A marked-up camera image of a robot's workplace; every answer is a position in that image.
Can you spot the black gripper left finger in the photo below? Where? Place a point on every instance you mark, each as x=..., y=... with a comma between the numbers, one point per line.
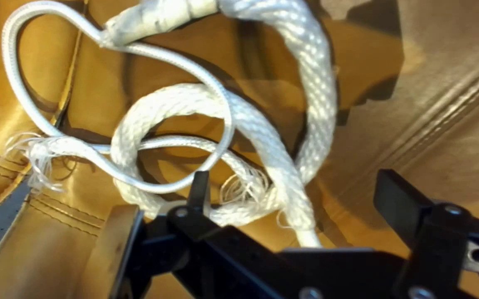
x=198, y=198

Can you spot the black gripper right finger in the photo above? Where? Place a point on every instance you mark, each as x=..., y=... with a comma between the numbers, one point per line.
x=399, y=205

